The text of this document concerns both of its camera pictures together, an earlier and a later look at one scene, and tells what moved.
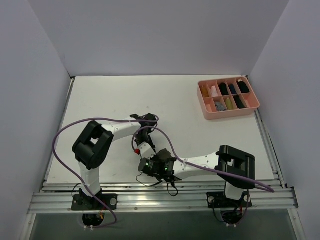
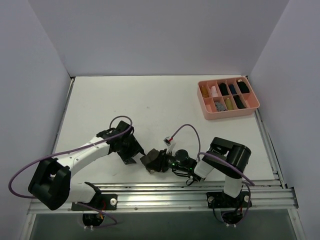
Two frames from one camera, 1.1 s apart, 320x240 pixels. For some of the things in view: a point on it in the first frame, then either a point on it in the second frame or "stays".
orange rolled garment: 205,91 stays
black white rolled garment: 242,86 stays
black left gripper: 144,136 to 132,150
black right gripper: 163,155 to 160,160
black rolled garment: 224,89 stays
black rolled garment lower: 238,102 stays
